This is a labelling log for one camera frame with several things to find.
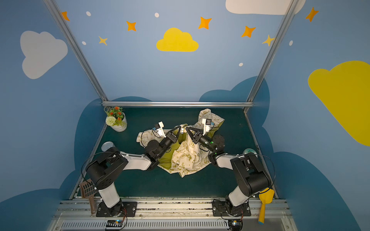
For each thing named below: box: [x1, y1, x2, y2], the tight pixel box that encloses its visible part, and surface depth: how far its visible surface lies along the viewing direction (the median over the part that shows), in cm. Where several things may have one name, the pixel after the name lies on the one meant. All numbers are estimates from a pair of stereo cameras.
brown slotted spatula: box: [79, 178, 97, 215], surface depth 81 cm
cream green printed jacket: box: [136, 108, 225, 178], surface depth 85 cm
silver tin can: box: [101, 141, 115, 152], surface depth 95 cm
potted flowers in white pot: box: [103, 105, 128, 133], surface depth 98 cm
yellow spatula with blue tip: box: [258, 187, 275, 225], surface depth 76 cm
